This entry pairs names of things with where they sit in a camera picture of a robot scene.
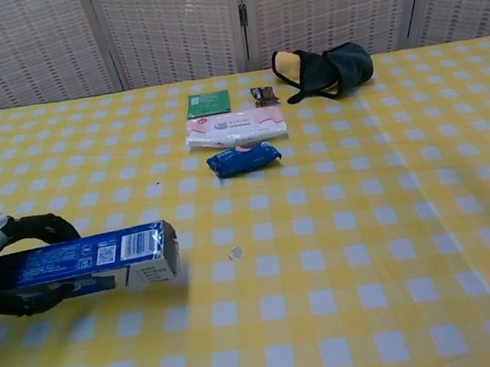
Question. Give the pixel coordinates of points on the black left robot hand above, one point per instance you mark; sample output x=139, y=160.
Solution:
x=44, y=227

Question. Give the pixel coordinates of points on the blue toothpaste box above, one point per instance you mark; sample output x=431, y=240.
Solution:
x=99, y=256

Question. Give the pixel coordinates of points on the yellow checkered tablecloth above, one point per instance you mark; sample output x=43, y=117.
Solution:
x=292, y=315

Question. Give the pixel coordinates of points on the black yellow grey cloth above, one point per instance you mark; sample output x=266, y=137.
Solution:
x=347, y=64

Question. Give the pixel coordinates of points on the round white paper scrap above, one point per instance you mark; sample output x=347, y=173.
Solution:
x=236, y=252

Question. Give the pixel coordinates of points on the metal screen hinge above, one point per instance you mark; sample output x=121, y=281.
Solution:
x=243, y=14

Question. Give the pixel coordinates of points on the green sachet packet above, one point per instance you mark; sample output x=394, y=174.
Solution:
x=209, y=103

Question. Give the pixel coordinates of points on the blue tissue pack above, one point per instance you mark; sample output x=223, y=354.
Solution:
x=243, y=159

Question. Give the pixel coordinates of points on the pink white wet wipes pack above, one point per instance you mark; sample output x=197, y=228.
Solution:
x=237, y=128

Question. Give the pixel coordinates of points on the brown candy wrapper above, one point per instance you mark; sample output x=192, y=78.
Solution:
x=264, y=95

